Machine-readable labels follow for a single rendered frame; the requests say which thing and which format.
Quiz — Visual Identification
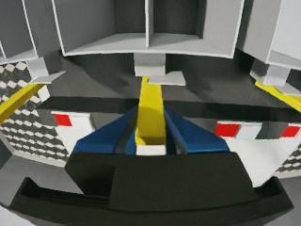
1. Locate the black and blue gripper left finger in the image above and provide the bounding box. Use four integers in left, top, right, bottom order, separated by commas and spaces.
71, 105, 139, 154

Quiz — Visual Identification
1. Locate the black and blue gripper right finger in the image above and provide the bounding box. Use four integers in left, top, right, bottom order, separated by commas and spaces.
163, 105, 231, 154

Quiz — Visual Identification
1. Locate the grey open-top box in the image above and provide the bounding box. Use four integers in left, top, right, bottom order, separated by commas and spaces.
235, 0, 301, 112
52, 0, 244, 145
0, 0, 68, 125

